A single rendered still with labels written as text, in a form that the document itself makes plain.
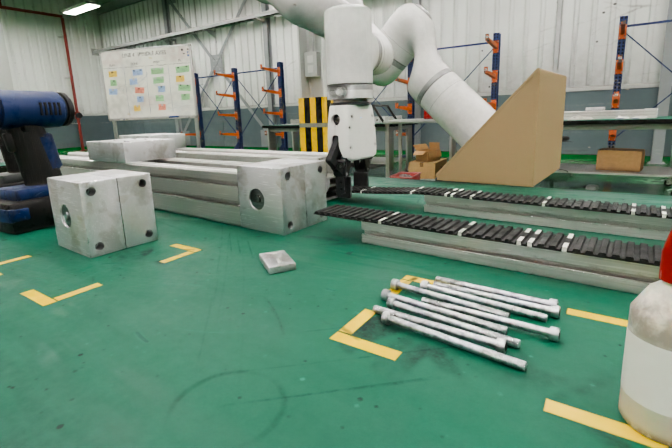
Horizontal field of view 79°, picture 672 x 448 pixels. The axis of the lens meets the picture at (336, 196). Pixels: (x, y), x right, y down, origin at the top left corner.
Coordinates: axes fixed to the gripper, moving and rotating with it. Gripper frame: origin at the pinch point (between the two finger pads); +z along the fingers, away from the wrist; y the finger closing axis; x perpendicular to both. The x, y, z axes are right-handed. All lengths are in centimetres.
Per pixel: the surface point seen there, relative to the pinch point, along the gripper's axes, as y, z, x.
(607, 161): 472, 49, -16
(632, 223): -1.2, 1.5, -43.5
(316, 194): -16.4, -1.6, -4.6
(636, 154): 470, 40, -41
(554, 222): -1.9, 2.3, -34.9
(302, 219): -19.9, 1.5, -4.6
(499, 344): -37, 2, -37
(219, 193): -23.9, -1.9, 9.0
